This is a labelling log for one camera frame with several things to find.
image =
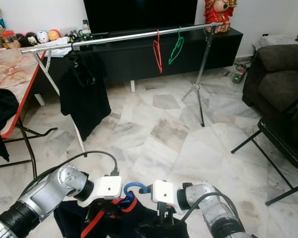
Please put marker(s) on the navy shirt with red trim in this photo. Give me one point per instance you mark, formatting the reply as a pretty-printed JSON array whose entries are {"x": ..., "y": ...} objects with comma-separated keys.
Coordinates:
[{"x": 144, "y": 228}]

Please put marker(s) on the blue plastic hanger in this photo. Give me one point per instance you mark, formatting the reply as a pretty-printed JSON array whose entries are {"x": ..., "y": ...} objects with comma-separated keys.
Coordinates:
[{"x": 134, "y": 184}]

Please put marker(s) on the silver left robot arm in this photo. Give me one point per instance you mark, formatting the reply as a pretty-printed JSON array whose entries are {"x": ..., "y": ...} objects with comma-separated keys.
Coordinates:
[{"x": 64, "y": 188}]

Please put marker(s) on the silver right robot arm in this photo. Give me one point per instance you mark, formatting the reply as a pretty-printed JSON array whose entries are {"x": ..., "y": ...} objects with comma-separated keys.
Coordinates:
[{"x": 213, "y": 208}]

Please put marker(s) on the red plastic hanger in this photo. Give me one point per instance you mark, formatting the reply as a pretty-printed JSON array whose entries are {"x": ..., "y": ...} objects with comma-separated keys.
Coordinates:
[{"x": 160, "y": 69}]

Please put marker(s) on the green plastic hanger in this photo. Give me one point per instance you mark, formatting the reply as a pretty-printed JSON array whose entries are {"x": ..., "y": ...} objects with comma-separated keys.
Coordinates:
[{"x": 173, "y": 57}]

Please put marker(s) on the black printed t-shirt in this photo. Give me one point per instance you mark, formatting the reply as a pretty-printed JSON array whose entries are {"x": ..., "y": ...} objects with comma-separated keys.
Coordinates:
[{"x": 84, "y": 99}]

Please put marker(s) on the black folding chair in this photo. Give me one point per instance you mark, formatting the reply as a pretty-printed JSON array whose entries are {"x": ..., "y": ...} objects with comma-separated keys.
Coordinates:
[{"x": 283, "y": 139}]

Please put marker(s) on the black garment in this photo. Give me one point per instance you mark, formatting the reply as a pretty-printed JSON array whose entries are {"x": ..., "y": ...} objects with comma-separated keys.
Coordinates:
[{"x": 2, "y": 119}]

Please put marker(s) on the black television cabinet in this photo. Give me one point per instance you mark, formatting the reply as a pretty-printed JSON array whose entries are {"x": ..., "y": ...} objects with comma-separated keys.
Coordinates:
[{"x": 134, "y": 59}]

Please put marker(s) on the marble folding table red edge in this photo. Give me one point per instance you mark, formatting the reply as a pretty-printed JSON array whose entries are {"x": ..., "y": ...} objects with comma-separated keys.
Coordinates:
[{"x": 10, "y": 74}]

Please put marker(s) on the stack of white papers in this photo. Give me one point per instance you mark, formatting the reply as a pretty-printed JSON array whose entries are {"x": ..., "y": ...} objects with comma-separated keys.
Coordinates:
[{"x": 57, "y": 47}]

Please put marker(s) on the silver metal clothes rack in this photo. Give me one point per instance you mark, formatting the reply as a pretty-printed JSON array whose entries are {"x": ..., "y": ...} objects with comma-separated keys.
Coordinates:
[{"x": 119, "y": 37}]

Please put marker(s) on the dark brown sofa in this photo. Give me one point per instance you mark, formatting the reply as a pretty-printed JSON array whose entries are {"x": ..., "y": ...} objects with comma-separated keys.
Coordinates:
[{"x": 278, "y": 79}]

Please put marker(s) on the clear bottle green label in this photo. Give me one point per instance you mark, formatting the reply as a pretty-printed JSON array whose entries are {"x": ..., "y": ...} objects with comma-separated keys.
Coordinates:
[{"x": 85, "y": 32}]

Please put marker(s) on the orange round toy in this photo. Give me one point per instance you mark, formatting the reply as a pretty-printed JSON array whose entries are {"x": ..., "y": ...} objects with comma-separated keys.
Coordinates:
[{"x": 53, "y": 34}]

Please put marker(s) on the white round toy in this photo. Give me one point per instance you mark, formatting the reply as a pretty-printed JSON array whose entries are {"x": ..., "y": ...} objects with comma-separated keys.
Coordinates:
[{"x": 42, "y": 36}]

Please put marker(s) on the black and white plush toy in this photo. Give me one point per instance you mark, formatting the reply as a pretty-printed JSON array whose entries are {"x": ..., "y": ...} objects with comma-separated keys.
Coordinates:
[{"x": 32, "y": 39}]

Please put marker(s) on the black flat television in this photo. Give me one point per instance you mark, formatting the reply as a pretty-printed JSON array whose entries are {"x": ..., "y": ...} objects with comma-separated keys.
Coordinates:
[{"x": 139, "y": 15}]

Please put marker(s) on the jar with red lid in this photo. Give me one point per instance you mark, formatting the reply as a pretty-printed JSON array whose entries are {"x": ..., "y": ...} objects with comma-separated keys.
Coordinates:
[{"x": 8, "y": 39}]

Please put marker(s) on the light grey patterned cloth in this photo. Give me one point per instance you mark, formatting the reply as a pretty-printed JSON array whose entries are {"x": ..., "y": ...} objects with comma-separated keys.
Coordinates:
[{"x": 280, "y": 42}]

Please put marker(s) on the red robed figurine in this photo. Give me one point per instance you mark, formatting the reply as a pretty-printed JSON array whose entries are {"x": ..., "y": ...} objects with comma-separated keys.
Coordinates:
[{"x": 218, "y": 12}]

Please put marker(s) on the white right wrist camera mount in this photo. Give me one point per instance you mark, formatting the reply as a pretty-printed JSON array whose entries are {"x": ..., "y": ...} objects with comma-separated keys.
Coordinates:
[{"x": 165, "y": 192}]

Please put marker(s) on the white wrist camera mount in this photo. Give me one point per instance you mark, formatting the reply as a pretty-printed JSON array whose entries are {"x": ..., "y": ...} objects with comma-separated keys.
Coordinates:
[
  {"x": 108, "y": 187},
  {"x": 165, "y": 192}
]

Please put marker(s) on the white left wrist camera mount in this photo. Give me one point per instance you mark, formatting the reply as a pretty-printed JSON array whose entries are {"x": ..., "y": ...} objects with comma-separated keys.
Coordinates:
[{"x": 108, "y": 187}]

